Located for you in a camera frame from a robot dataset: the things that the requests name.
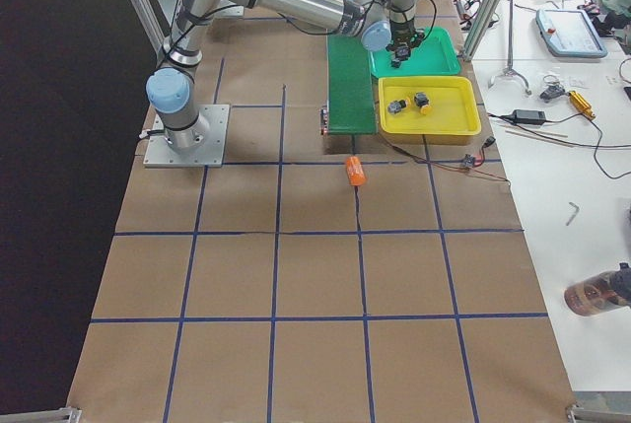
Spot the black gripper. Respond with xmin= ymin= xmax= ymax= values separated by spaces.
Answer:
xmin=386 ymin=20 xmax=426 ymax=52

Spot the orange 4680 cylinder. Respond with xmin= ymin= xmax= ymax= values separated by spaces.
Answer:
xmin=345 ymin=156 xmax=367 ymax=186

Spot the green plastic tray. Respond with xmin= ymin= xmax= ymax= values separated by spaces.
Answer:
xmin=369 ymin=27 xmax=460 ymax=78

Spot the green conveyor belt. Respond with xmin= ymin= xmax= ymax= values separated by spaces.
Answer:
xmin=320 ymin=35 xmax=378 ymax=135

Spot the yellow plastic tray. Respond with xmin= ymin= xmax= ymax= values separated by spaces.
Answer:
xmin=378 ymin=76 xmax=482 ymax=145

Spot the metal rod stand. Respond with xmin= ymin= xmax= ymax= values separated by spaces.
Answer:
xmin=488 ymin=0 xmax=531 ymax=97

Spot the black power adapter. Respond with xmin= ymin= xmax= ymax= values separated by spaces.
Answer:
xmin=512 ymin=109 xmax=547 ymax=125

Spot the blue teach pendant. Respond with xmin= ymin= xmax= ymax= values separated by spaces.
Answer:
xmin=535 ymin=9 xmax=608 ymax=59

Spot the gold power resistor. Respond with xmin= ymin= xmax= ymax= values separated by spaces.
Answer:
xmin=568 ymin=91 xmax=596 ymax=120

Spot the metal hex key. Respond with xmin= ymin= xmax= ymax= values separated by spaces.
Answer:
xmin=565 ymin=201 xmax=580 ymax=226

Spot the amber glass bottle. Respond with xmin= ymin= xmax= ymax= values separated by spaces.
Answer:
xmin=564 ymin=262 xmax=630 ymax=317

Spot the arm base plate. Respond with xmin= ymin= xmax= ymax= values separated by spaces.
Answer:
xmin=143 ymin=104 xmax=231 ymax=168

